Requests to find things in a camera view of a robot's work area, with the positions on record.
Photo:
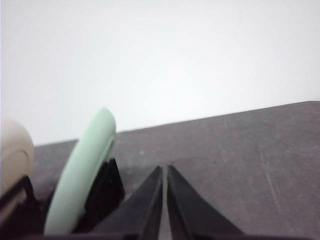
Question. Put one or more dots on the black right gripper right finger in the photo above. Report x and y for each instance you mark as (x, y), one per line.
(191, 217)

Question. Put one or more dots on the light green plate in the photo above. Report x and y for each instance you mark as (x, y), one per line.
(82, 175)

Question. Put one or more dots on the black plate rack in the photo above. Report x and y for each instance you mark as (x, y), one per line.
(23, 215)

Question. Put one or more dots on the beige plate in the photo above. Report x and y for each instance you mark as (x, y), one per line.
(17, 149)

